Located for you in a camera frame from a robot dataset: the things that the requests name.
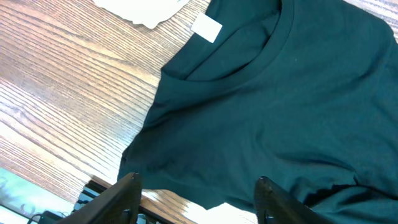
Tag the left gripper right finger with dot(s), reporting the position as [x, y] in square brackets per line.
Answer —
[275, 206]

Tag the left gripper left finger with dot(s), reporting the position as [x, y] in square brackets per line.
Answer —
[119, 204]

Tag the folded white garment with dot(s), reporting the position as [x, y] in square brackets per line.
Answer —
[143, 12]

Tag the black t-shirt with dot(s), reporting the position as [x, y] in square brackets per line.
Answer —
[303, 92]

